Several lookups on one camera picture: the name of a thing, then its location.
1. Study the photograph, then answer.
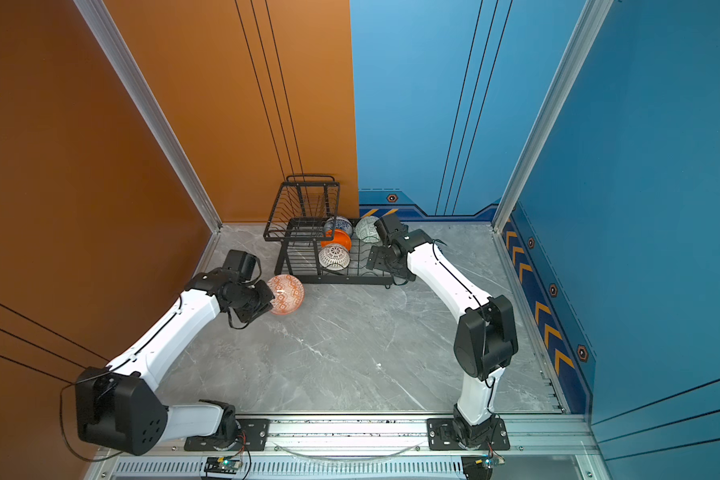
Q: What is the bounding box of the green circuit board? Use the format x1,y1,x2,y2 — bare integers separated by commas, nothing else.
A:
203,456,244,479
475,452,506,470

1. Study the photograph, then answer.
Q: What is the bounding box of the right green circuit board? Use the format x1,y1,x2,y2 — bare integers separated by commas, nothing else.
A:
475,452,506,470

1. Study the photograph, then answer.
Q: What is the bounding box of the left green circuit board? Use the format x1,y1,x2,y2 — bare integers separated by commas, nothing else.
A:
203,456,244,479

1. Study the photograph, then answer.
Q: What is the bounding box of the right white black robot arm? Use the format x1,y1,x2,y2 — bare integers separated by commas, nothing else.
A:
368,214,519,451

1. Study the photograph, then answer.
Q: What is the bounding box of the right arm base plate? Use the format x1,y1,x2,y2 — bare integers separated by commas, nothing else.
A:
426,415,511,451

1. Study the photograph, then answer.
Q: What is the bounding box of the plain orange bowl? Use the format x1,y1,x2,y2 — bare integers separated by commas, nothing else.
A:
321,229,352,251

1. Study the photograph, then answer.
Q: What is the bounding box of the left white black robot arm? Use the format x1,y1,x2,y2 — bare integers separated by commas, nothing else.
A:
74,268,274,455

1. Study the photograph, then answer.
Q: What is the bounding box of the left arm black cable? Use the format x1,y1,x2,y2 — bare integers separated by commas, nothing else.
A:
58,380,127,464

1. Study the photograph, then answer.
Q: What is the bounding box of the white brown striped bowl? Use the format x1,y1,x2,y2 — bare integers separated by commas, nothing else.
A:
318,243,351,271

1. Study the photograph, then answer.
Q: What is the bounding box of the aluminium front rail frame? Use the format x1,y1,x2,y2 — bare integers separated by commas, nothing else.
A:
85,413,610,479

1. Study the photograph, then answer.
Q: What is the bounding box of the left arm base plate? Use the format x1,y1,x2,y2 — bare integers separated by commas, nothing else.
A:
183,418,270,453

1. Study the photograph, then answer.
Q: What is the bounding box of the green patterned bowl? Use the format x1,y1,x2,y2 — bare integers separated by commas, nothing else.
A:
354,215,381,244

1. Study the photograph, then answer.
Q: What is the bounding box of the blue floral bowl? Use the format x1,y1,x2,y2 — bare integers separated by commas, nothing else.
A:
323,216,354,237

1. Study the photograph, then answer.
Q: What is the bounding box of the red orange patterned bowl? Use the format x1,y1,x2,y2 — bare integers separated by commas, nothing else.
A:
267,274,305,316

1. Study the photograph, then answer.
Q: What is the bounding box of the black wire dish rack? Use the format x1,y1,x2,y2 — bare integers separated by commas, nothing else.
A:
263,174,393,288

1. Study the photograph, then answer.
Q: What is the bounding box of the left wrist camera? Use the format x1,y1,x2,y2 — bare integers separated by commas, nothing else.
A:
222,249,260,284

